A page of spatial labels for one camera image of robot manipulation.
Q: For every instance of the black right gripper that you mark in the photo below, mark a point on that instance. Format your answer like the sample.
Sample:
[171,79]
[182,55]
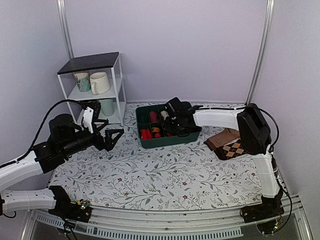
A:
[167,129]

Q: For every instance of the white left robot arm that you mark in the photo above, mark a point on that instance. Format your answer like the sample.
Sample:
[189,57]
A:
[39,159]

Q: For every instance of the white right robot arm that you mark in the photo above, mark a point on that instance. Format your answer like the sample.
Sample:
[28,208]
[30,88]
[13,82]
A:
[254,133]

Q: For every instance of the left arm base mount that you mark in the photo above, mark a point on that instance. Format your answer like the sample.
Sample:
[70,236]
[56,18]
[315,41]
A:
[66,209]

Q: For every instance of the white rolled sock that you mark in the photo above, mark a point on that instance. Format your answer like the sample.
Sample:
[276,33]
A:
[164,114]

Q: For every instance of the floral teal mug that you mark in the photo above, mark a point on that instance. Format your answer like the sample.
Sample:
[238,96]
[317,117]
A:
[82,80]

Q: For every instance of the left aluminium corner post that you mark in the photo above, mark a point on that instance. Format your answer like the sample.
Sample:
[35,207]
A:
[62,13]

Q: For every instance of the black mug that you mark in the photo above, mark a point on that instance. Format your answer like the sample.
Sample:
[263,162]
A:
[88,103]

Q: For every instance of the red sock pair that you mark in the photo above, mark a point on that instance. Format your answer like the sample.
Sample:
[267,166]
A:
[153,117]

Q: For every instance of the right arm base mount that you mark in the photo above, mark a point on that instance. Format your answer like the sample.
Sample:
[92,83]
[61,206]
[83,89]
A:
[271,215]

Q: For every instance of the floral patterned table mat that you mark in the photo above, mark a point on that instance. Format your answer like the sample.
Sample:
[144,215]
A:
[185,177]

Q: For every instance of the mint green mug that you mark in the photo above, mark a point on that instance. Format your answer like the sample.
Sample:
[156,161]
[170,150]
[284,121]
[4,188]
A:
[107,106]

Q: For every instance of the tan brown sock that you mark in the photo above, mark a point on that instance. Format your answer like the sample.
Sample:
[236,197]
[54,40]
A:
[222,138]

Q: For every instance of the white shelf with black top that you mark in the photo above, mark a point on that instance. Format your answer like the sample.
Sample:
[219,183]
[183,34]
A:
[105,62]

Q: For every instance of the aluminium corner post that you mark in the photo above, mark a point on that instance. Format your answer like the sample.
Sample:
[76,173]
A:
[270,4]
[62,13]

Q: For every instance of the dark red rolled sock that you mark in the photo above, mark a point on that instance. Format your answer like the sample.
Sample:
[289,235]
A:
[143,119]

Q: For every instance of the orange red rolled sock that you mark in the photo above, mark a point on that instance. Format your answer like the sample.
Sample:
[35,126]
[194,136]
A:
[156,132]

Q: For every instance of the right aluminium corner post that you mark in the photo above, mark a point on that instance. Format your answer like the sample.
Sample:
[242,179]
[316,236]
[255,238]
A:
[270,4]

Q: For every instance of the brown argyle sock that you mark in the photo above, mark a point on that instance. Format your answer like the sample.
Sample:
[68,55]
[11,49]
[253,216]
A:
[230,151]

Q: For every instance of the green divided storage box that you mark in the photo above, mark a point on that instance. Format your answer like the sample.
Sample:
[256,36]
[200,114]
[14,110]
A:
[166,139]

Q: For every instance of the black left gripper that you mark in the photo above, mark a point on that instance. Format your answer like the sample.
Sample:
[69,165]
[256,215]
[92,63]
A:
[108,143]

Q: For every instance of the red rolled sock front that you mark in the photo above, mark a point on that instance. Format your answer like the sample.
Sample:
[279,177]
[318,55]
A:
[146,134]

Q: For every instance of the cream white mug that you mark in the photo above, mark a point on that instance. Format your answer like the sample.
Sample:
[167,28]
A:
[99,83]

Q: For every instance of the aluminium front rail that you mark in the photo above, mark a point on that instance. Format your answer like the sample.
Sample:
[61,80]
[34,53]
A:
[210,224]

